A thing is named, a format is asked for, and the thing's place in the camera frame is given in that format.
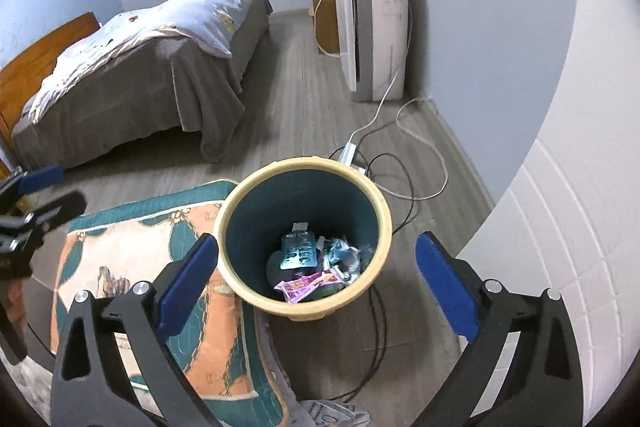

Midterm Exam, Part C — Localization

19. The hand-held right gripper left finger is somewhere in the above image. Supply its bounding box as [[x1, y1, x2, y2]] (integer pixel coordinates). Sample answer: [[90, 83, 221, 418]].
[[50, 232, 221, 427]]

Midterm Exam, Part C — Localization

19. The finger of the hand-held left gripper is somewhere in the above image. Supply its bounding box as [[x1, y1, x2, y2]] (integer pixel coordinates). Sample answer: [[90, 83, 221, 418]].
[[0, 164, 65, 208], [0, 191, 88, 238]]

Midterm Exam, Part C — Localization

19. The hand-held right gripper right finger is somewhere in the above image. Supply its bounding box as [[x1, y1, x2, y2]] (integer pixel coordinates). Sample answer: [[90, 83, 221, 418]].
[[415, 231, 586, 427]]

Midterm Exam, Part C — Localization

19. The clear plastic bag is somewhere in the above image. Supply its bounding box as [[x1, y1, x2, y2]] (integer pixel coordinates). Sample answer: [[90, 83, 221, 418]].
[[345, 246, 375, 284]]

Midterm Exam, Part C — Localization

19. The teal blister pack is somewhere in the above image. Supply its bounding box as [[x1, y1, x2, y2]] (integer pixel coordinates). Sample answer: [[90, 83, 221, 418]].
[[280, 232, 318, 270]]

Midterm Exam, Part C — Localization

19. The pink snack packet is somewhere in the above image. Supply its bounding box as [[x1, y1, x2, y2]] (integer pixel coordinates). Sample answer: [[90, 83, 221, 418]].
[[274, 271, 343, 305]]

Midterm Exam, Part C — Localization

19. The green bin with yellow rim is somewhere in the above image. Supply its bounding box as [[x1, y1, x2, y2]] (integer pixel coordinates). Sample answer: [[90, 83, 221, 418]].
[[213, 157, 393, 322]]

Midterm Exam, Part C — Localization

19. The patterned green and orange cushion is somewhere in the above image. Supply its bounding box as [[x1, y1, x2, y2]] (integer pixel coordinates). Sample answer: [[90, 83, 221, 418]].
[[50, 179, 281, 427]]

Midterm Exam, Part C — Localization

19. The wooden bed headboard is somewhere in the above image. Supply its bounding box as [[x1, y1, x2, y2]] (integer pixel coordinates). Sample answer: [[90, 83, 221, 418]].
[[0, 12, 101, 148]]

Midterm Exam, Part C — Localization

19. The grey bed blanket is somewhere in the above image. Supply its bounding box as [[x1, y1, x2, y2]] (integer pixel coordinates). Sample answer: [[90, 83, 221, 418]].
[[11, 0, 273, 172]]

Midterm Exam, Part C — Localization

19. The white power strip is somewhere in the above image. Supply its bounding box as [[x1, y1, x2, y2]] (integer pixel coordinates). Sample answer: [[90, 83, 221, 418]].
[[340, 143, 366, 172]]

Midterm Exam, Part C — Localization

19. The grey printed cloth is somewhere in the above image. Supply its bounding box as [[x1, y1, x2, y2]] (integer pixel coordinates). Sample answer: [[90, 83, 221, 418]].
[[270, 322, 372, 427]]

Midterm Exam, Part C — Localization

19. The blue printed duvet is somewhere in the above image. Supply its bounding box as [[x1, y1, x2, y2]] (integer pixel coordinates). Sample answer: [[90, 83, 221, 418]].
[[30, 0, 258, 118]]

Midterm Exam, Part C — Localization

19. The white air purifier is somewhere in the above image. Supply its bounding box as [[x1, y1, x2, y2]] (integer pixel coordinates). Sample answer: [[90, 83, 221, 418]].
[[332, 0, 410, 102]]

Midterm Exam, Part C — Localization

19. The wooden cabinet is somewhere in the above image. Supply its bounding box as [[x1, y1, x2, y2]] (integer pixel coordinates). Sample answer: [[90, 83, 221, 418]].
[[306, 0, 341, 55]]

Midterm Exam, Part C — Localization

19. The black cable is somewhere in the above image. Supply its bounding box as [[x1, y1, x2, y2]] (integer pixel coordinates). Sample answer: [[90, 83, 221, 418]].
[[325, 152, 416, 403]]

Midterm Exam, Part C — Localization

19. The white looped cable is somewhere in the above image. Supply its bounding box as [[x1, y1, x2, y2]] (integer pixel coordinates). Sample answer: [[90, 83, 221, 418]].
[[397, 97, 448, 202]]

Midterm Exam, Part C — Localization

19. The white power cable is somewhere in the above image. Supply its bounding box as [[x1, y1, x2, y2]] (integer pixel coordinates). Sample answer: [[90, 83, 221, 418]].
[[350, 67, 406, 148]]

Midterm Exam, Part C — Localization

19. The white television cable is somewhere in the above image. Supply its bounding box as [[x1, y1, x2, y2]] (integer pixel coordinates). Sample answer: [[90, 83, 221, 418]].
[[314, 0, 343, 56]]

